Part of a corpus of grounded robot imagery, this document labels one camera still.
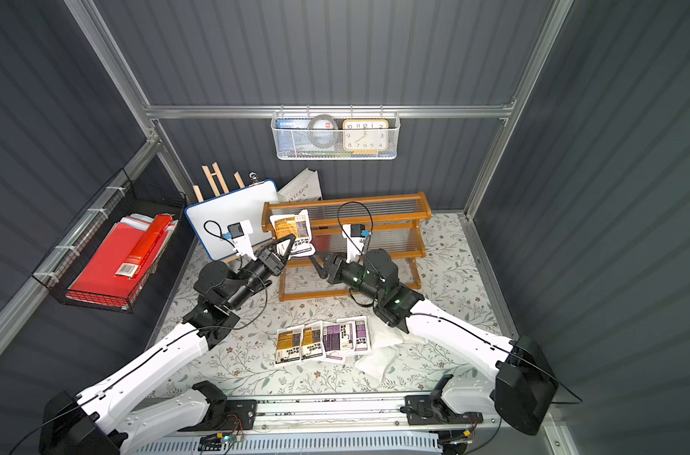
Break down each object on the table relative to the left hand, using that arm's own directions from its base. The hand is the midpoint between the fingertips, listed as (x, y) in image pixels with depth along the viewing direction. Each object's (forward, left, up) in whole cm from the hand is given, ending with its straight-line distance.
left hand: (295, 240), depth 64 cm
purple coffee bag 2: (-9, -12, -35) cm, 38 cm away
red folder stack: (-2, +53, -14) cm, 55 cm away
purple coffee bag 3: (-8, -16, -36) cm, 40 cm away
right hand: (-2, -3, -5) cm, 6 cm away
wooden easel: (+29, +30, -7) cm, 43 cm away
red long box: (+10, +39, -6) cm, 41 cm away
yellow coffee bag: (-11, +6, -36) cm, 38 cm away
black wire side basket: (+19, +51, -3) cm, 54 cm away
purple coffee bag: (-11, -8, -34) cm, 37 cm away
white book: (+35, +3, -13) cm, 37 cm away
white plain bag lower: (-17, -20, -36) cm, 44 cm away
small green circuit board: (-34, +23, -39) cm, 57 cm away
